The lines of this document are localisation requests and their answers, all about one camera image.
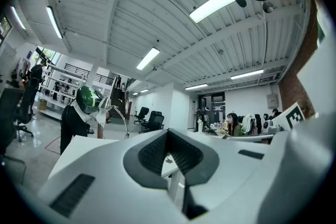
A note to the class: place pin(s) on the black chrome-frame chair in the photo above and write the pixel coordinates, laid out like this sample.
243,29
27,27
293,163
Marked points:
9,118

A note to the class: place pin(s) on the red brick column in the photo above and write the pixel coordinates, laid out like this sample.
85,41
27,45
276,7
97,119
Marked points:
299,73

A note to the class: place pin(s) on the long ceiling light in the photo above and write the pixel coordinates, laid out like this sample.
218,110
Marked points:
247,74
147,58
18,17
211,6
195,86
54,22

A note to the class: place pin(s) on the grey wall panel box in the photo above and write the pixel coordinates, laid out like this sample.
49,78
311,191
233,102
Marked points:
272,101

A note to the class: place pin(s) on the black double door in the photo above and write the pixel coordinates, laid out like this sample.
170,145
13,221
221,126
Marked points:
215,110

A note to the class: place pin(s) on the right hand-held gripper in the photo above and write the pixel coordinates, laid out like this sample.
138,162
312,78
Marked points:
309,160

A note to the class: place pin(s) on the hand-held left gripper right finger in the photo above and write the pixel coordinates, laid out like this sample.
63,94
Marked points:
194,160

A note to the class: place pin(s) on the metal whisk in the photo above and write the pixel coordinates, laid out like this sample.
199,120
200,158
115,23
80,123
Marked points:
105,103

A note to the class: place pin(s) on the white shelving unit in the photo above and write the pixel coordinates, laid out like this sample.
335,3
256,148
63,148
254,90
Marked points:
63,81

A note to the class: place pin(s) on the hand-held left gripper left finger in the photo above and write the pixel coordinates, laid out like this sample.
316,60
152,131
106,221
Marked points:
147,157

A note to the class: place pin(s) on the green helmet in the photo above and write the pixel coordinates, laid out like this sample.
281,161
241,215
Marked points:
88,99

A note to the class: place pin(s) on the dark staircase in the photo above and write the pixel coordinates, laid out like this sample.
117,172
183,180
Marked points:
118,102

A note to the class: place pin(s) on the black office chair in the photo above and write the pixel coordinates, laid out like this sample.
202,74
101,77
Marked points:
26,107
142,114
155,120

